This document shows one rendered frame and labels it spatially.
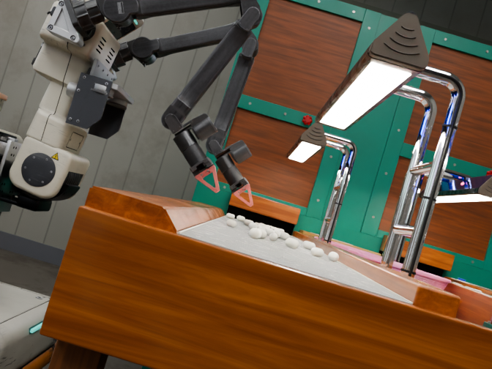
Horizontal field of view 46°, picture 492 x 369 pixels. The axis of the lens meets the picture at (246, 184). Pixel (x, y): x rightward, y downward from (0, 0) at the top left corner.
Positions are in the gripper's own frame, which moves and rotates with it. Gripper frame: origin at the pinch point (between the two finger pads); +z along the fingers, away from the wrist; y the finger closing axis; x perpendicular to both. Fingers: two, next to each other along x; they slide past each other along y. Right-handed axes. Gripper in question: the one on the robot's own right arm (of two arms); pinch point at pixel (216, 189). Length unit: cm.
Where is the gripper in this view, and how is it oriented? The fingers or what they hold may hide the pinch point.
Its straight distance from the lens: 173.3
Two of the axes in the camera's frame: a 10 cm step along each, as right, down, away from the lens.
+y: -0.1, 0.3, 10.0
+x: -8.4, 5.4, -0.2
